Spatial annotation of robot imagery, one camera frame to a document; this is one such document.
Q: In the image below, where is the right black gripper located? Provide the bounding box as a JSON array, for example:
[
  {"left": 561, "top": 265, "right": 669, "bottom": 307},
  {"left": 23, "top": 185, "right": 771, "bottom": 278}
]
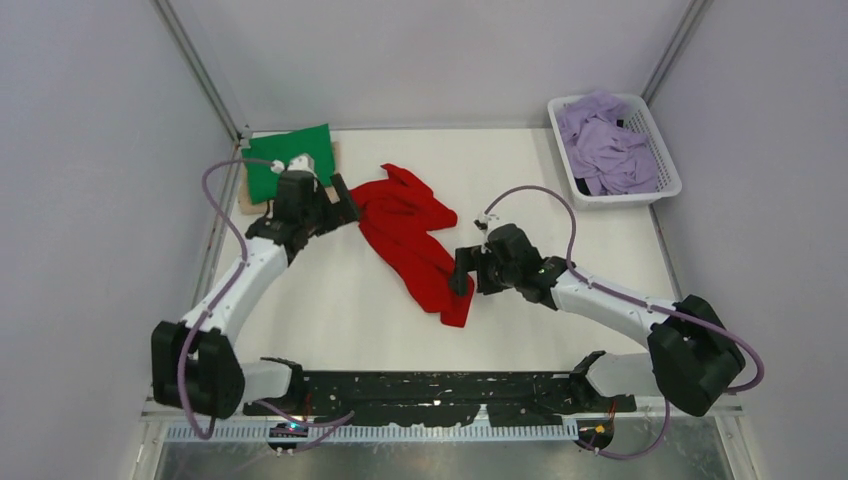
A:
[{"left": 449, "top": 244, "right": 521, "bottom": 297}]

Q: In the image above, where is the red t shirt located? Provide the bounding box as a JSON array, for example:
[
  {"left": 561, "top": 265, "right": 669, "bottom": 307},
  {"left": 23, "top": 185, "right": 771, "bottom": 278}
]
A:
[{"left": 351, "top": 163, "right": 471, "bottom": 328}]

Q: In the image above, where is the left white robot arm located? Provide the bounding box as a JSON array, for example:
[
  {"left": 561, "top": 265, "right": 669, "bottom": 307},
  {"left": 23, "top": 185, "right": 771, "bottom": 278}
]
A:
[{"left": 151, "top": 170, "right": 359, "bottom": 421}]

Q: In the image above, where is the folded green t shirt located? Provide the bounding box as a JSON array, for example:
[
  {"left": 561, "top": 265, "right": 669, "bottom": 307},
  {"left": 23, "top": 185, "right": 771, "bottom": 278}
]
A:
[{"left": 242, "top": 124, "right": 336, "bottom": 204}]

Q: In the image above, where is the folded beige t shirt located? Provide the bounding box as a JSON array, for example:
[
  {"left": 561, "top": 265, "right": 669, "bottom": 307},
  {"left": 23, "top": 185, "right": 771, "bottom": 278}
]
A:
[{"left": 238, "top": 140, "right": 342, "bottom": 216}]

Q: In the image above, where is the black garment in basket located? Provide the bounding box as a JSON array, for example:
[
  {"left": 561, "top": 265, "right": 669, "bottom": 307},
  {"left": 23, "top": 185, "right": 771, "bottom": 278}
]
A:
[{"left": 575, "top": 178, "right": 592, "bottom": 197}]

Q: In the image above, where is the lilac t shirt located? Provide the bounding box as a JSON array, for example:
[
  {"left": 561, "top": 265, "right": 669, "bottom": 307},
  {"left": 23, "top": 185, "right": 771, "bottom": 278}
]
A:
[{"left": 556, "top": 90, "right": 659, "bottom": 197}]

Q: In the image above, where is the white plastic basket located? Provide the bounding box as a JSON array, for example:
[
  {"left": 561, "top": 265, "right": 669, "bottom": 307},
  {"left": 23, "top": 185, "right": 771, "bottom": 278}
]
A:
[{"left": 547, "top": 91, "right": 682, "bottom": 210}]

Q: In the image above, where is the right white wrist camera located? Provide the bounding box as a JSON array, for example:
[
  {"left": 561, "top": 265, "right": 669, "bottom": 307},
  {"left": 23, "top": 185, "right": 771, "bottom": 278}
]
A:
[{"left": 474, "top": 211, "right": 502, "bottom": 235}]

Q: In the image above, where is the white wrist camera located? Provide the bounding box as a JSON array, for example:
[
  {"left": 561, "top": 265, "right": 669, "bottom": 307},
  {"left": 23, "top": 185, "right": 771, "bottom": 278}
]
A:
[
  {"left": 474, "top": 211, "right": 502, "bottom": 235},
  {"left": 270, "top": 154, "right": 316, "bottom": 176}
]

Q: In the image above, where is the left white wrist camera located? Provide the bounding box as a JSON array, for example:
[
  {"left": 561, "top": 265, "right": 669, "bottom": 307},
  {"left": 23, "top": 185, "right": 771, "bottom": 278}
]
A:
[{"left": 270, "top": 154, "right": 316, "bottom": 176}]

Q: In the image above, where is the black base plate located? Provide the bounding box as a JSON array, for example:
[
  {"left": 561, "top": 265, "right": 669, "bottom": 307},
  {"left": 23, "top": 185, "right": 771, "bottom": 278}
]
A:
[{"left": 242, "top": 369, "right": 637, "bottom": 429}]

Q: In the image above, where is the aluminium front rail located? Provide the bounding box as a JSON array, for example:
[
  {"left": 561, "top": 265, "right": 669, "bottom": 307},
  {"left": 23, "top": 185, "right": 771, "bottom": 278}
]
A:
[{"left": 139, "top": 370, "right": 745, "bottom": 423}]

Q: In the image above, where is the left aluminium frame post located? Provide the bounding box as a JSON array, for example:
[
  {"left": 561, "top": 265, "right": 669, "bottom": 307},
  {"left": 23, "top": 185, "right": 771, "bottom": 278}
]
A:
[{"left": 151, "top": 0, "right": 253, "bottom": 145}]

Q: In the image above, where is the aluminium frame post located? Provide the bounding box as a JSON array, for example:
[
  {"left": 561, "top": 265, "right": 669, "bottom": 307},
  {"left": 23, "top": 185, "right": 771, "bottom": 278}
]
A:
[
  {"left": 151, "top": 0, "right": 253, "bottom": 145},
  {"left": 641, "top": 0, "right": 714, "bottom": 105}
]

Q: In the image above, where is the white slotted cable duct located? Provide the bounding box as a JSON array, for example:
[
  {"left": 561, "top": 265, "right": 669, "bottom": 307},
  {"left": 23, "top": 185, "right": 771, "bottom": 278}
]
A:
[{"left": 164, "top": 422, "right": 582, "bottom": 444}]

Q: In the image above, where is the right aluminium frame post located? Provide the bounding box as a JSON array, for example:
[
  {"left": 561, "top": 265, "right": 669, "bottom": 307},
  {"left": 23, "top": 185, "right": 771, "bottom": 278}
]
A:
[{"left": 641, "top": 0, "right": 714, "bottom": 105}]

